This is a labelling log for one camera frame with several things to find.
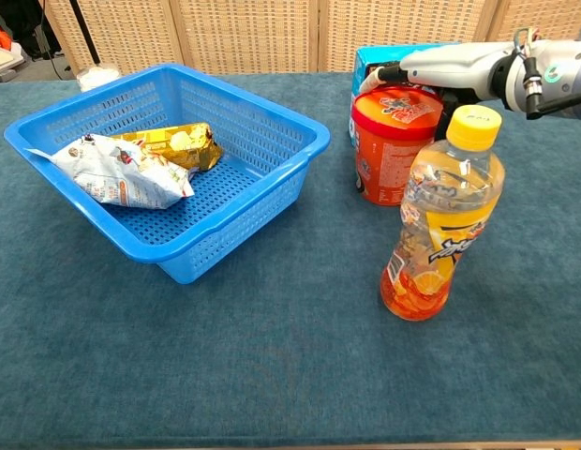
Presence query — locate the wicker folding screen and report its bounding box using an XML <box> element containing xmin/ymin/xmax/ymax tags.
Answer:
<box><xmin>37</xmin><ymin>0</ymin><xmax>581</xmax><ymax>76</ymax></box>

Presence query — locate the orange drink bottle yellow cap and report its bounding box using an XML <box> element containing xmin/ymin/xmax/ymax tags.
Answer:
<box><xmin>379</xmin><ymin>103</ymin><xmax>506</xmax><ymax>323</ymax></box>

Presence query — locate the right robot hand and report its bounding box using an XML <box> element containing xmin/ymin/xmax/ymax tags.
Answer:
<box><xmin>358</xmin><ymin>40</ymin><xmax>516</xmax><ymax>142</ymax></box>

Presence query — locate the silver snack bag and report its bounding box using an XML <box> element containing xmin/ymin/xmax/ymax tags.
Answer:
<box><xmin>25</xmin><ymin>133</ymin><xmax>197</xmax><ymax>211</ymax></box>

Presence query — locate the yellow snack bar packet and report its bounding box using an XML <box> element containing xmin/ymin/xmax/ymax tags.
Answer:
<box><xmin>111</xmin><ymin>122</ymin><xmax>225</xmax><ymax>173</ymax></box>

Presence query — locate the blue cookie box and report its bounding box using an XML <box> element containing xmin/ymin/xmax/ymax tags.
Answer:
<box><xmin>349</xmin><ymin>45</ymin><xmax>460</xmax><ymax>146</ymax></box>

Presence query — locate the black tripod stand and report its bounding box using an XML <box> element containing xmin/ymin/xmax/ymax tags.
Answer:
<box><xmin>67</xmin><ymin>0</ymin><xmax>102</xmax><ymax>67</ymax></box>

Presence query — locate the blue table mat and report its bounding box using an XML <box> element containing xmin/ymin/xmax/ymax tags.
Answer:
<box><xmin>0</xmin><ymin>64</ymin><xmax>581</xmax><ymax>449</ymax></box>

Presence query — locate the blue plastic mesh basket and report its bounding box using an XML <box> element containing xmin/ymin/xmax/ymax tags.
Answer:
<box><xmin>3</xmin><ymin>63</ymin><xmax>332</xmax><ymax>286</ymax></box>

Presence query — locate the red instant noodle cup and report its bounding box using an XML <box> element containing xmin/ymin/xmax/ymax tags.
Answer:
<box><xmin>350</xmin><ymin>86</ymin><xmax>446</xmax><ymax>207</ymax></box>

